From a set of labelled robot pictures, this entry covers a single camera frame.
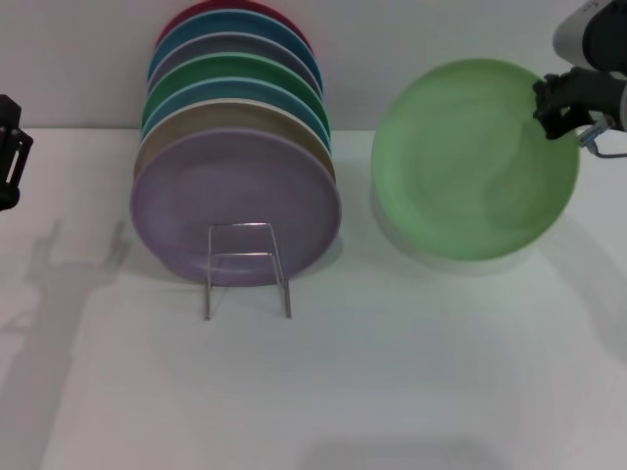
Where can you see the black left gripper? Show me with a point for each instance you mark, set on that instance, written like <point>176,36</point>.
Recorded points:
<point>7,200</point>

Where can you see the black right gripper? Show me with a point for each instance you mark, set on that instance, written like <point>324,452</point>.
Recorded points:
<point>602,98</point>

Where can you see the light green plate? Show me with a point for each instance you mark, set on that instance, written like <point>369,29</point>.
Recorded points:
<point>465,166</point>

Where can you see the lilac purple plate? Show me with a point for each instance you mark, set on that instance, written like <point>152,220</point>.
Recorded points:
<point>196,196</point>

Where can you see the beige plate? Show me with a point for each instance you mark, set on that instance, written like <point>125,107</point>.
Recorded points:
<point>230,117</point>

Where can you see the light blue plate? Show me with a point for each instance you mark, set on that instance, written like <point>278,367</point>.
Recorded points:
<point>230,90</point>

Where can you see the crimson red plate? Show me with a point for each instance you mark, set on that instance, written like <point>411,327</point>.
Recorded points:
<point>196,9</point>

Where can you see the dark green plate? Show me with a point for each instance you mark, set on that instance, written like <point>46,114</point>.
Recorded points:
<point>230,68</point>

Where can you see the grey lavender plate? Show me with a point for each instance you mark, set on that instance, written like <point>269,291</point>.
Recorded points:
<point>230,46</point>

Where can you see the teal blue plate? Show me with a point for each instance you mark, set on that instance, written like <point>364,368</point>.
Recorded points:
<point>230,24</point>

